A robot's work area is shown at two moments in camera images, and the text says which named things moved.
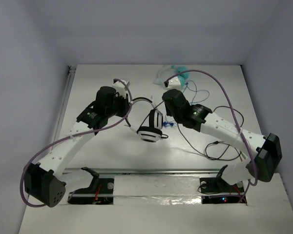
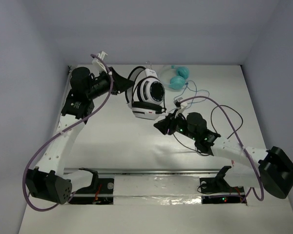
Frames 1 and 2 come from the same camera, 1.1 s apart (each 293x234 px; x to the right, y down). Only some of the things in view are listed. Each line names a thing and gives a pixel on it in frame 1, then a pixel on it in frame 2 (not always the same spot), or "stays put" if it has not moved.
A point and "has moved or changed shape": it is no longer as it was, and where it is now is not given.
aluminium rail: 149,171 stays put
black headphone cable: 211,143 has moved or changed shape
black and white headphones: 154,132 → 146,95
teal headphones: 182,73 stays put
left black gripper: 124,105 → 113,82
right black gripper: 169,111 → 164,125
